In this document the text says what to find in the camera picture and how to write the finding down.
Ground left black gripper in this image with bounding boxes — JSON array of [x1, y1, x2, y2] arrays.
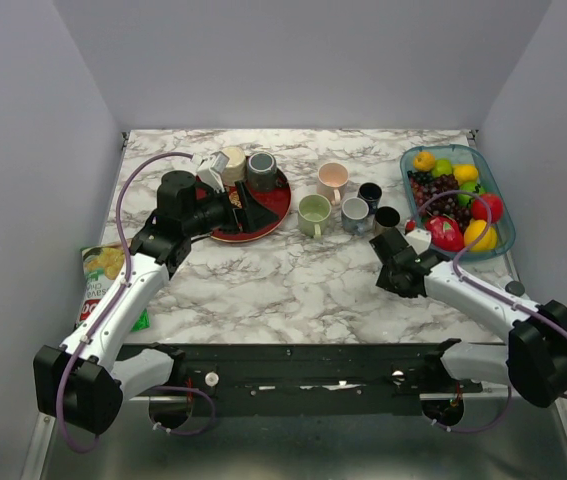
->
[[184, 180, 279, 238]]

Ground dark grey mug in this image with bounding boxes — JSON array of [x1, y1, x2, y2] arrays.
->
[[246, 152, 286, 193]]

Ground cream mug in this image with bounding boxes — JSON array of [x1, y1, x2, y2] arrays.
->
[[221, 146, 246, 186]]

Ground brown striped mug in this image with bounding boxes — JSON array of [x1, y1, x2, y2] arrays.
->
[[373, 206, 401, 236]]

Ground light green mug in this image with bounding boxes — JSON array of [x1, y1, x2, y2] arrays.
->
[[297, 194, 332, 239]]

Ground grey blue patterned mug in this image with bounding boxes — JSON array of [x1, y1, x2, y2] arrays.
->
[[341, 197, 369, 235]]

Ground pink mug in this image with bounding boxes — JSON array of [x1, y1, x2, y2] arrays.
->
[[317, 162, 349, 205]]

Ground dark blue mug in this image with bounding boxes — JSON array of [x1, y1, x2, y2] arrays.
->
[[357, 182, 382, 216]]

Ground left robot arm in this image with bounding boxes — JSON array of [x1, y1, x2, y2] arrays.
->
[[33, 170, 279, 435]]

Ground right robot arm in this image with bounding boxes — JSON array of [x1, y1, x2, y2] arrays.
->
[[370, 228, 567, 408]]

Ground round red tray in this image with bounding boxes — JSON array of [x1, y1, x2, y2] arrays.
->
[[211, 168, 292, 243]]

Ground pink dragon fruit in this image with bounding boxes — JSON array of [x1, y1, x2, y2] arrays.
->
[[425, 216, 465, 252]]

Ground yellow fruit lower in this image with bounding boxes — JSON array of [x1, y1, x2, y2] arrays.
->
[[463, 220, 498, 253]]

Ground dark grape bunch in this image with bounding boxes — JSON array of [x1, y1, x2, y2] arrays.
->
[[407, 171, 472, 231]]

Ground teal plastic fruit bin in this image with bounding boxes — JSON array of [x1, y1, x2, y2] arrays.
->
[[400, 144, 516, 262]]

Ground red apple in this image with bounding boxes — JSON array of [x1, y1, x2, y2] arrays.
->
[[470, 193, 504, 224]]

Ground white box with knob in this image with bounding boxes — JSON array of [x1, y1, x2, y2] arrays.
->
[[496, 277, 530, 306]]

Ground green striped melon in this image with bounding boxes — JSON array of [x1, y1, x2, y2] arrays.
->
[[457, 181, 485, 205]]

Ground green lime fruit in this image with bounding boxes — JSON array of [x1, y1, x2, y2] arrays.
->
[[431, 158, 454, 178]]

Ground orange fruit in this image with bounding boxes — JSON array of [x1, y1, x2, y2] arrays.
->
[[413, 151, 436, 172]]

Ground yellow lemon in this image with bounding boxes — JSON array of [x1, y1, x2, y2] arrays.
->
[[453, 164, 479, 185]]

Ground cassava chips bag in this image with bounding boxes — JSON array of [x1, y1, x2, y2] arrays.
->
[[76, 243, 125, 326]]

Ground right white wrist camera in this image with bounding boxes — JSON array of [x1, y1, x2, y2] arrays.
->
[[404, 220, 431, 255]]

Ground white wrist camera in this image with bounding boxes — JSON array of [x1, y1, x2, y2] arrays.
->
[[404, 220, 431, 255], [196, 151, 229, 192]]

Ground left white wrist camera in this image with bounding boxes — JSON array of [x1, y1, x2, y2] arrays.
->
[[196, 151, 229, 192]]

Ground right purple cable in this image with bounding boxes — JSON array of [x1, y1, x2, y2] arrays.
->
[[415, 189, 567, 402]]

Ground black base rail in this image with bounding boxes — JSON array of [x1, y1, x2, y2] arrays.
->
[[160, 343, 488, 418]]

